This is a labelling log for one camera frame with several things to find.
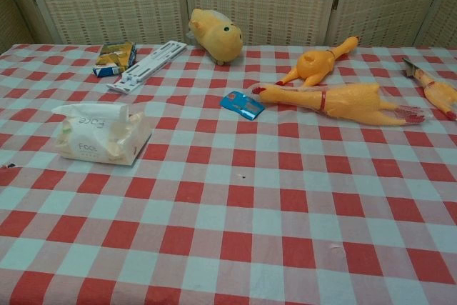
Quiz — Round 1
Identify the white paper tissue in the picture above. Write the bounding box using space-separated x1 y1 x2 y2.
51 103 129 124

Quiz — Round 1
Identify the cream packet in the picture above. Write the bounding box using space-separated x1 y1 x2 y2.
53 104 153 169

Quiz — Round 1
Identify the blue cardboard toy label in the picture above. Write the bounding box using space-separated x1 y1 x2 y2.
219 91 266 121

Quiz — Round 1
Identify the red white checked tablecloth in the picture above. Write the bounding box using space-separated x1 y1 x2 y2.
0 43 457 305

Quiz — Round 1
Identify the yellow pig squeeze toy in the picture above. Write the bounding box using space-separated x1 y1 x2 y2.
185 7 243 66

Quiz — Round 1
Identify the white plastic folding stand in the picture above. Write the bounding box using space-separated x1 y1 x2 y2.
106 41 188 95

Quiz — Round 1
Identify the unwrapped yellow rubber chicken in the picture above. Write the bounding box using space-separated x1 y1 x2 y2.
275 36 359 88

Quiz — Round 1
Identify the large wrapped rubber chicken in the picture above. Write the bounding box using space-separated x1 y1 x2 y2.
251 81 432 127

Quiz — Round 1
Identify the yellow blue snack box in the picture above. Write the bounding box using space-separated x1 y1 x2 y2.
93 41 138 78

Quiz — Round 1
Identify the grey cardboard toy label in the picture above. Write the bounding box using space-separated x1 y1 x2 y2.
402 56 418 78

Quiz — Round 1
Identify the small yellow rubber chicken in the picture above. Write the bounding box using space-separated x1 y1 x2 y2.
413 68 457 121

